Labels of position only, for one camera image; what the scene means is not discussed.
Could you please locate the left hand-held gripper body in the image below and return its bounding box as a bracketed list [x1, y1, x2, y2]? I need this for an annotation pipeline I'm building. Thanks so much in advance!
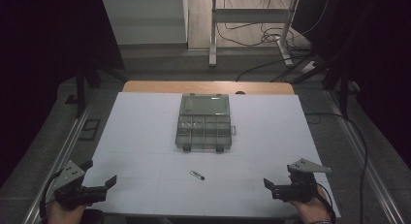
[52, 159, 109, 208]

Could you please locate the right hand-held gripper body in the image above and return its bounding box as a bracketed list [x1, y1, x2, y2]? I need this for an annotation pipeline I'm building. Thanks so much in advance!
[271, 157, 332, 205]

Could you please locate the person's right hand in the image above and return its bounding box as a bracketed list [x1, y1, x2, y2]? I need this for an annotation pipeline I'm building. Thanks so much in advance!
[288, 193, 333, 224]

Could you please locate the person's left hand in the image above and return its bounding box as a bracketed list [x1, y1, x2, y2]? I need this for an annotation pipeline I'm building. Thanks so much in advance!
[46, 199, 87, 224]

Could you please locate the white table board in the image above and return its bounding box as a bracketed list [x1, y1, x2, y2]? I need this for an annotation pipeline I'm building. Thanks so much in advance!
[81, 91, 342, 218]

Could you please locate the small black screw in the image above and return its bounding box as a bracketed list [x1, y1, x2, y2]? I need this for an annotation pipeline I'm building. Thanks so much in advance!
[189, 170, 206, 181]

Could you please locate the black stand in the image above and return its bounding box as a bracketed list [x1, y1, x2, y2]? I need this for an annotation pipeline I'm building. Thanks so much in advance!
[290, 52, 358, 119]
[75, 57, 129, 119]

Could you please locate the clear plastic compartment box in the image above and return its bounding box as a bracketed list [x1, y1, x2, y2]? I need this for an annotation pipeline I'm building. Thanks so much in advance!
[174, 93, 237, 153]

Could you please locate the white power strip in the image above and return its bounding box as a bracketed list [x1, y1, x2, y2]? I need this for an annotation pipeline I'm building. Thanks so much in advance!
[300, 60, 320, 74]

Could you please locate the wooden table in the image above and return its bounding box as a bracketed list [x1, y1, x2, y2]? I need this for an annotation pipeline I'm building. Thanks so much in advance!
[121, 80, 296, 96]

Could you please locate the white cabinet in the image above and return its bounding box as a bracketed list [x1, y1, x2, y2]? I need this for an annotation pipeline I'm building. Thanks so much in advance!
[102, 0, 189, 47]

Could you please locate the aluminium rail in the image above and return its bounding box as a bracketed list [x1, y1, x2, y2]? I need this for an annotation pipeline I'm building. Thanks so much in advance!
[21, 97, 98, 224]
[325, 88, 406, 224]

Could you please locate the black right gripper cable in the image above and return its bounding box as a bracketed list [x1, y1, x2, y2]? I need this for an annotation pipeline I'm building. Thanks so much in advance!
[315, 182, 337, 224]

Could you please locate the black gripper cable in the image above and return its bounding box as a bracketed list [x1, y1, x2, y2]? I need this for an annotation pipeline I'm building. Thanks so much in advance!
[38, 170, 64, 220]
[315, 182, 337, 224]

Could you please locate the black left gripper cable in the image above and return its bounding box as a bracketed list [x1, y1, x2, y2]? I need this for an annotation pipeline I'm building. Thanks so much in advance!
[38, 170, 64, 220]

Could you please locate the long black floor cable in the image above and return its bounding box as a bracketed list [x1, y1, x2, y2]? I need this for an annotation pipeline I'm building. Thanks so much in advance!
[303, 111, 370, 224]

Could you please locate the tangle of black floor cables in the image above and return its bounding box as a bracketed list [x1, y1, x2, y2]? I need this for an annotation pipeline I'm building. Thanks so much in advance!
[215, 0, 331, 83]

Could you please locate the white metal desk frame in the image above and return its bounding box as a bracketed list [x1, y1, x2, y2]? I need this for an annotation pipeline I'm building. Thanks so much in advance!
[207, 0, 300, 69]

